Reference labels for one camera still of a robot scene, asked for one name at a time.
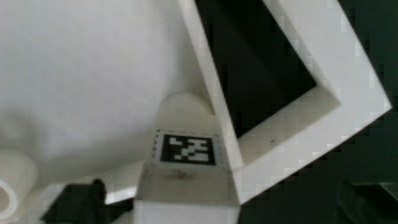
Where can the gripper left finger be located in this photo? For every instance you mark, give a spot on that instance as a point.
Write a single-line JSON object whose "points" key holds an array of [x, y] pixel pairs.
{"points": [[79, 207]]}

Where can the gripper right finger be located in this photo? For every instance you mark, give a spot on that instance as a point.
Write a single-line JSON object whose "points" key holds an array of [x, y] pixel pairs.
{"points": [[367, 203]]}

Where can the white table leg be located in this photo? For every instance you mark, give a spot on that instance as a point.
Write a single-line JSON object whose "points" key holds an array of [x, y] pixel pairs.
{"points": [[187, 192]]}

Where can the white square tabletop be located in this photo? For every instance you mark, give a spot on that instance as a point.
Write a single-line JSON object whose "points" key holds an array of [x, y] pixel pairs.
{"points": [[100, 56]]}

